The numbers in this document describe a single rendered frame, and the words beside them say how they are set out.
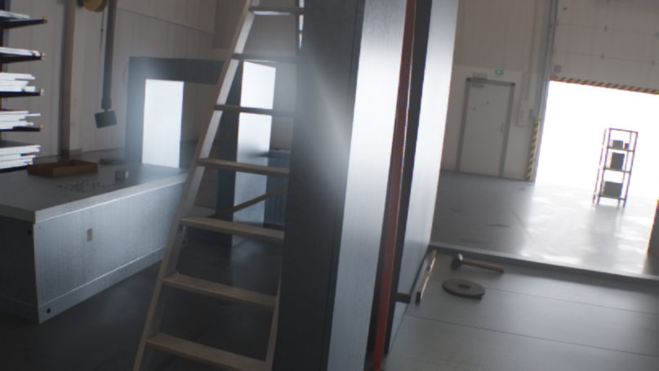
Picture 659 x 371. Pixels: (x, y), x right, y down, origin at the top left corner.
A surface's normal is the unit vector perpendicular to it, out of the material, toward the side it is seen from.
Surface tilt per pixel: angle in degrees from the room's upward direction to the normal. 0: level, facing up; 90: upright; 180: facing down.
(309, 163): 90
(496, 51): 90
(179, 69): 90
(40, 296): 90
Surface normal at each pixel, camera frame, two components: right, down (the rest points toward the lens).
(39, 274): 0.97, 0.13
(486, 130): -0.29, 0.14
